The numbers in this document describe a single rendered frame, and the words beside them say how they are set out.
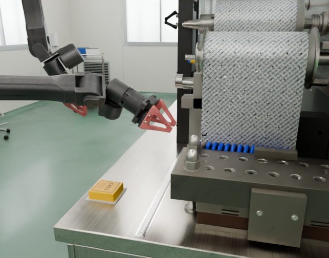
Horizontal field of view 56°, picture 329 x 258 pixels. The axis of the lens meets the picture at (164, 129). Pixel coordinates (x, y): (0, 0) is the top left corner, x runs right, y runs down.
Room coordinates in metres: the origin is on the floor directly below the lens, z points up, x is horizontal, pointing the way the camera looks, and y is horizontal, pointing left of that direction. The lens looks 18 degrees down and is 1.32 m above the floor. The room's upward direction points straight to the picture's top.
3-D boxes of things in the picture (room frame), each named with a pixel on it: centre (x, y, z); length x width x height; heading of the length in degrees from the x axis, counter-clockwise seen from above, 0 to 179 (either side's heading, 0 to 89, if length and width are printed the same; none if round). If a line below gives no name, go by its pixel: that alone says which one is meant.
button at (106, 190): (0.74, 0.15, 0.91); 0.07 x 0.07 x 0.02; 76
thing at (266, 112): (0.75, -0.21, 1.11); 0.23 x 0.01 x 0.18; 76
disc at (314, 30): (0.78, -0.36, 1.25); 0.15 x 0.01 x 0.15; 166
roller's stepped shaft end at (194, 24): (1.10, -0.09, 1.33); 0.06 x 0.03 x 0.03; 76
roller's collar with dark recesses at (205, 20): (1.08, -0.15, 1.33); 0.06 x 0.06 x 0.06; 76
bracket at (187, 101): (0.88, -0.08, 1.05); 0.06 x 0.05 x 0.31; 76
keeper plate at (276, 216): (0.53, -0.22, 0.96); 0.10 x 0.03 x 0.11; 76
